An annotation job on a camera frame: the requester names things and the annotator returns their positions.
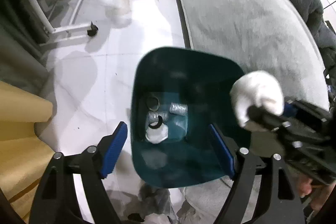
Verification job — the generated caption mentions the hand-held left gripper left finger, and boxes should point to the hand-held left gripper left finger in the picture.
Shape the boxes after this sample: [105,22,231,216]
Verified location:
[29,121,129,224]

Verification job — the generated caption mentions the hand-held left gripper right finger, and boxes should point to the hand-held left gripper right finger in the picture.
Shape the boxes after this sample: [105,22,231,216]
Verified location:
[209,123,306,224]

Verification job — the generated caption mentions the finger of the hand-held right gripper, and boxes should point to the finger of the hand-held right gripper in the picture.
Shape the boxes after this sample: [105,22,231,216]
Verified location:
[283,97,328,122]
[247,105,289,132]

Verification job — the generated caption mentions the white paper ball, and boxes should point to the white paper ball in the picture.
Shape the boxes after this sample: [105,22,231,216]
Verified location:
[230,70,285,132]
[145,124,168,144]

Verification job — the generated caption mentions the black plastic ring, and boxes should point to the black plastic ring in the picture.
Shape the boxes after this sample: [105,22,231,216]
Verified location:
[148,116,163,130]

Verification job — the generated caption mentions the brown cardboard tape roll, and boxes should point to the brown cardboard tape roll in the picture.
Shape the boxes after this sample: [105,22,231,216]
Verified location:
[146,95,160,111]

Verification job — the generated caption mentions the clear bubble wrap piece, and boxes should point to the clear bubble wrap piece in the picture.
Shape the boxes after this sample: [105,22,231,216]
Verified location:
[169,103,187,115]
[147,112,170,125]

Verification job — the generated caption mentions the teal plastic bin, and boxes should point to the teal plastic bin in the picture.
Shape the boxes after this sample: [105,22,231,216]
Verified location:
[130,47,251,189]

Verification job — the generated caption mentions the person's right hand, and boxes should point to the person's right hand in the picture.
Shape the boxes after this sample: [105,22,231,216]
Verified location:
[297,177,336,211]

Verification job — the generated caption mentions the grey plastic bag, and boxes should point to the grey plastic bag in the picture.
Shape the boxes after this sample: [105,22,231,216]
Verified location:
[138,183,179,224]

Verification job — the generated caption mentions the yellow cloth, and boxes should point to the yellow cloth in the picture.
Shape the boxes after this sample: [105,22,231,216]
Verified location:
[0,80,57,222]

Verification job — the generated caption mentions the white clothes rack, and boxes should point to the white clothes rack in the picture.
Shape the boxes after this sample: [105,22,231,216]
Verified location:
[17,0,99,43]

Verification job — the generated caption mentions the grey hanging garment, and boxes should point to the grey hanging garment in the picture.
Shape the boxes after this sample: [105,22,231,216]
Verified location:
[0,0,49,93]

